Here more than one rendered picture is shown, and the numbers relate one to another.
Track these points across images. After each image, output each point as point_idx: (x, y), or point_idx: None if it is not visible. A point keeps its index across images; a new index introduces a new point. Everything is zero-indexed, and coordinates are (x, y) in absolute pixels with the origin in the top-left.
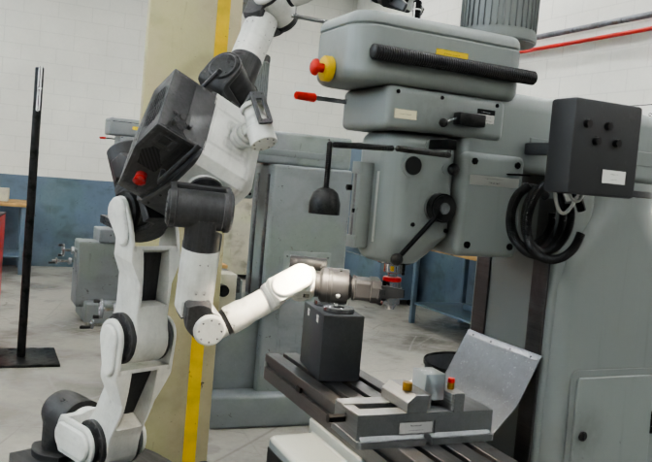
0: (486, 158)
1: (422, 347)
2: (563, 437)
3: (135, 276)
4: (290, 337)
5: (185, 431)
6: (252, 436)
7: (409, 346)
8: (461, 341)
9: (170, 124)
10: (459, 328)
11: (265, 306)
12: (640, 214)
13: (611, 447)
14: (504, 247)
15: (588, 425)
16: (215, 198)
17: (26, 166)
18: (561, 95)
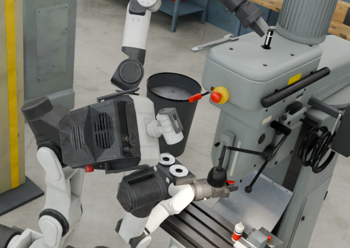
0: (293, 118)
1: (97, 14)
2: (295, 221)
3: (66, 195)
4: (45, 63)
5: (11, 163)
6: (31, 131)
7: (88, 13)
8: (117, 2)
9: (124, 152)
10: None
11: (167, 215)
12: None
13: (310, 214)
14: (289, 153)
15: (305, 212)
16: (155, 189)
17: None
18: None
